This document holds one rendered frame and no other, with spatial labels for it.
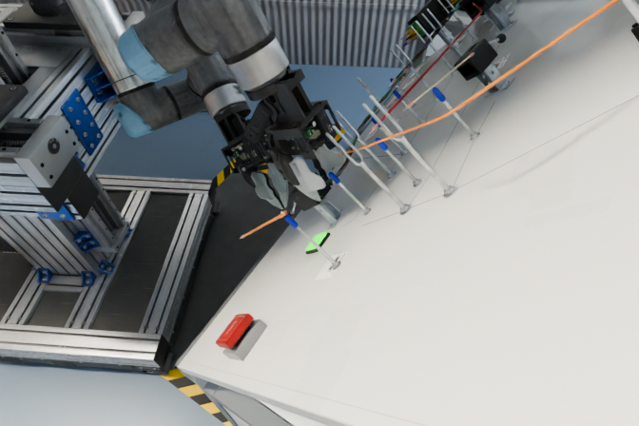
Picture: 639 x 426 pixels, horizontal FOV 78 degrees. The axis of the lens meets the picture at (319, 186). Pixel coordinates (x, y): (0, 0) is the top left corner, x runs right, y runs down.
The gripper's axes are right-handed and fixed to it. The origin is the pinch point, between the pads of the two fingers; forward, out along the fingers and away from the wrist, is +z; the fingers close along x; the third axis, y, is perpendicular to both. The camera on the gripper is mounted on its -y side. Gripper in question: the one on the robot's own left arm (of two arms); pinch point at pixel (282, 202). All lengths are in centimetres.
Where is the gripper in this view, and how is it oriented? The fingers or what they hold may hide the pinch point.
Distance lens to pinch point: 78.8
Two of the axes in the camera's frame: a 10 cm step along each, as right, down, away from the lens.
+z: 4.7, 8.8, -0.1
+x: 8.6, -4.6, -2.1
